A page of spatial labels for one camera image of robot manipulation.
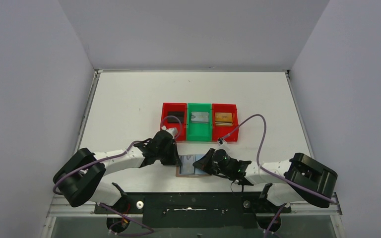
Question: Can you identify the silver VIP card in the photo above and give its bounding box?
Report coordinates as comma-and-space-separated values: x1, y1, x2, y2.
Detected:
180, 155, 195, 175

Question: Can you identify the tan leather card holder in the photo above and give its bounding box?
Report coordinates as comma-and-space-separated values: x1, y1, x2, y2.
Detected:
176, 154, 210, 178

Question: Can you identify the green plastic bin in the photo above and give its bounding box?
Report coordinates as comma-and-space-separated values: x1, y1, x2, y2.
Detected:
186, 103, 213, 142

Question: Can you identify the red bin with black card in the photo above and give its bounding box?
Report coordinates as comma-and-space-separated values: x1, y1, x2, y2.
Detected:
159, 102, 188, 142

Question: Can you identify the red bin with gold cards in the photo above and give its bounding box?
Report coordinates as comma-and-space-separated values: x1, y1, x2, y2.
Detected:
212, 104, 239, 141

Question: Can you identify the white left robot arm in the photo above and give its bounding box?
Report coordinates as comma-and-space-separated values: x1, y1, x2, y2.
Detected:
53, 127, 182, 207

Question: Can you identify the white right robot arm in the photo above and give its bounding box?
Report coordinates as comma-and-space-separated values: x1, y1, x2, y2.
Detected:
193, 149, 338, 208

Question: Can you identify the black card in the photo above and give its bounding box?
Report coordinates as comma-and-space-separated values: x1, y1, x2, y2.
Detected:
167, 111, 185, 123

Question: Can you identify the silver card stack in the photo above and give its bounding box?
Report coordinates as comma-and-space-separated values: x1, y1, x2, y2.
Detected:
190, 112, 210, 123

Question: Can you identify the gold card stack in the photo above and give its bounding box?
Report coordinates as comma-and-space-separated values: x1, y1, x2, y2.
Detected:
214, 112, 233, 126

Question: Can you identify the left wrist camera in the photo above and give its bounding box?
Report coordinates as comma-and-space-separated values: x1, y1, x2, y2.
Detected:
161, 126, 181, 139

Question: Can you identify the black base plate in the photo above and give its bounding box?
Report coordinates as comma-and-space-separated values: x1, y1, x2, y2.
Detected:
113, 192, 279, 229

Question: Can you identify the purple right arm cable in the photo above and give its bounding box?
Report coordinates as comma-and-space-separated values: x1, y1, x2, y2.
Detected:
217, 114, 337, 238

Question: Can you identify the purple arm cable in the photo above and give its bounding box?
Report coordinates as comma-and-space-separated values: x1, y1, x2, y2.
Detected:
217, 114, 337, 238
52, 115, 183, 236

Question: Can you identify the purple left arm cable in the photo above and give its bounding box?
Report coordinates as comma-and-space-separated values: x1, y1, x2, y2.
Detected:
52, 115, 183, 236

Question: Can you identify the aluminium frame rail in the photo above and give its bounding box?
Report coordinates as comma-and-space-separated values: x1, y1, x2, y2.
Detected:
46, 193, 342, 218

